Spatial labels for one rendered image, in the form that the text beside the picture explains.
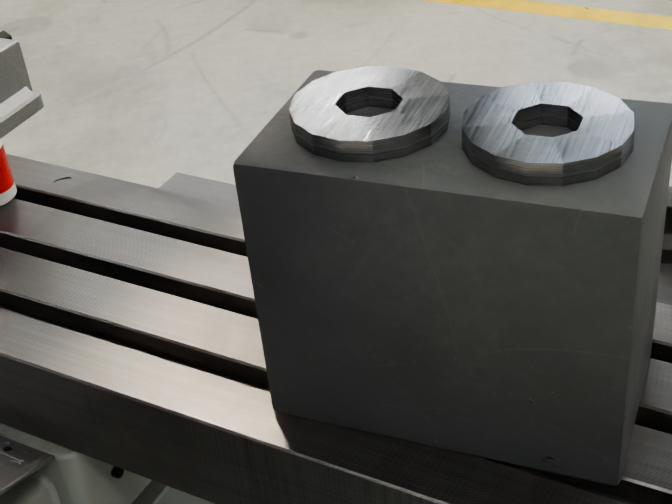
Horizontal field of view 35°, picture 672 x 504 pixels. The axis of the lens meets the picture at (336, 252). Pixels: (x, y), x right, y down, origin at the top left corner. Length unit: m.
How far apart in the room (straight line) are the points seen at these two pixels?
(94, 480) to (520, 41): 2.64
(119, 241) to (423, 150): 0.37
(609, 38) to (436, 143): 2.77
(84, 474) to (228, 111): 2.28
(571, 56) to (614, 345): 2.67
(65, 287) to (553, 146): 0.43
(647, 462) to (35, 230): 0.53
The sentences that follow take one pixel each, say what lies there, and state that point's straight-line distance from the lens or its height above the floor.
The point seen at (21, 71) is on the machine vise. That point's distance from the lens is 1.12.
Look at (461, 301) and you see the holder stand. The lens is 0.58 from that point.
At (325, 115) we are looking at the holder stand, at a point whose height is 1.10.
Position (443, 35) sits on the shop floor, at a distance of 3.38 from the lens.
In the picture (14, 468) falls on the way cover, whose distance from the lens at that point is 0.81.
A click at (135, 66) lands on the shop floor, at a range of 3.42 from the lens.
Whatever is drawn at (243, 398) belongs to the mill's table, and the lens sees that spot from 0.71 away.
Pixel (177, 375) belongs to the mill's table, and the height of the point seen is 0.90.
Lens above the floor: 1.38
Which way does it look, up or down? 35 degrees down
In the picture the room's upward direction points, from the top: 6 degrees counter-clockwise
